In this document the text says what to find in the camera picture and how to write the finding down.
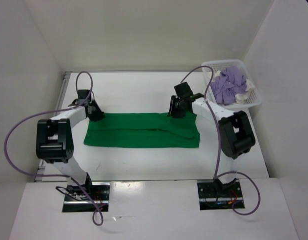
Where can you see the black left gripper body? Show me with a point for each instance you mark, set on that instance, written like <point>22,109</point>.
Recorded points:
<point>96,112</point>

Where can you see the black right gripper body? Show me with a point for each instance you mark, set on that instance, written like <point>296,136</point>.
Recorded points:
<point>176,108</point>

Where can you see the green t-shirt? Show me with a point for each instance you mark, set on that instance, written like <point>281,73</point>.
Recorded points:
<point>143,130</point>

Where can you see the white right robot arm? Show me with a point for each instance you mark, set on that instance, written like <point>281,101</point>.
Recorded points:
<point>234,133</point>

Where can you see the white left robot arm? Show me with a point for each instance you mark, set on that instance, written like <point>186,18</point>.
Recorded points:
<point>54,143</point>

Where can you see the white plastic basket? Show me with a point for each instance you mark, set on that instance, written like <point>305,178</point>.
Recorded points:
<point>231,85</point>

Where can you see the purple t-shirt in basket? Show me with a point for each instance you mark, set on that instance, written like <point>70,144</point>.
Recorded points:
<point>226,85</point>

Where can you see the white t-shirt in basket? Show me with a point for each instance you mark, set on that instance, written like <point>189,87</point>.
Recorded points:
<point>243,96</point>

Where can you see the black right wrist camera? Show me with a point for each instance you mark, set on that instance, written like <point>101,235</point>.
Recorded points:
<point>184,92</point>

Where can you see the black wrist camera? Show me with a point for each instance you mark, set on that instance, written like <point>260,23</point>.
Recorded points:
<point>184,92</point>
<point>84,97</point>

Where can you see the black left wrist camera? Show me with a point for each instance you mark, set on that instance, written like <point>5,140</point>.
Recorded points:
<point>84,97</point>

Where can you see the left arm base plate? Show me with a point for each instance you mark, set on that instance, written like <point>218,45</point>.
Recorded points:
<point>76,201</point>

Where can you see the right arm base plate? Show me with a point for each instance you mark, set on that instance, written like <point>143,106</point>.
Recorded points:
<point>214,195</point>

